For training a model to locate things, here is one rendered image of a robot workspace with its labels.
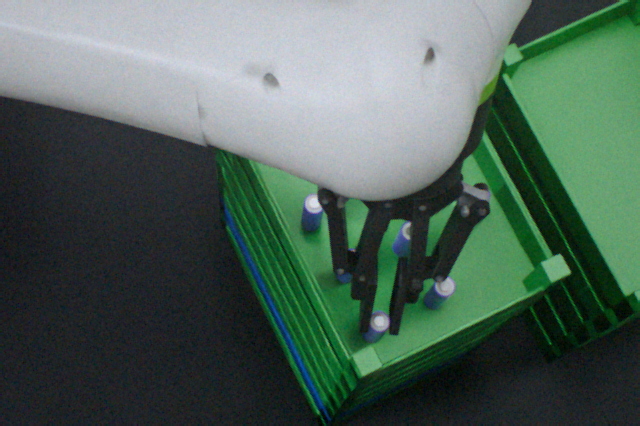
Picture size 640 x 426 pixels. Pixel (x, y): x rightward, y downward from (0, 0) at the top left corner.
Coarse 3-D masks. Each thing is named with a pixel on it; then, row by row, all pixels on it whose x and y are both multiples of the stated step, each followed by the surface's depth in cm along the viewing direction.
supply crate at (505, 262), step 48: (480, 144) 111; (288, 192) 113; (288, 240) 107; (384, 240) 112; (432, 240) 112; (480, 240) 113; (528, 240) 110; (336, 288) 111; (384, 288) 111; (480, 288) 111; (528, 288) 111; (336, 336) 105; (384, 336) 110; (432, 336) 110
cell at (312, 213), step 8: (304, 200) 106; (312, 200) 106; (304, 208) 106; (312, 208) 106; (320, 208) 106; (304, 216) 108; (312, 216) 107; (320, 216) 108; (304, 224) 111; (312, 224) 110
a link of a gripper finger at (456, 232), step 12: (456, 204) 94; (480, 204) 91; (456, 216) 94; (468, 216) 92; (480, 216) 92; (444, 228) 97; (456, 228) 93; (468, 228) 93; (444, 240) 96; (456, 240) 94; (432, 252) 99; (444, 252) 95; (456, 252) 95; (444, 264) 97; (432, 276) 98; (444, 276) 98
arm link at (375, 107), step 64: (0, 0) 69; (64, 0) 69; (128, 0) 68; (192, 0) 67; (256, 0) 67; (320, 0) 66; (384, 0) 65; (448, 0) 66; (0, 64) 70; (64, 64) 69; (128, 64) 67; (192, 64) 66; (256, 64) 65; (320, 64) 63; (384, 64) 62; (448, 64) 64; (192, 128) 68; (256, 128) 65; (320, 128) 63; (384, 128) 62; (448, 128) 64; (384, 192) 65
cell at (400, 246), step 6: (408, 222) 106; (402, 228) 106; (408, 228) 106; (402, 234) 106; (408, 234) 106; (396, 240) 109; (402, 240) 107; (408, 240) 106; (396, 246) 110; (402, 246) 108; (408, 246) 108; (396, 252) 111; (402, 252) 110; (408, 252) 110
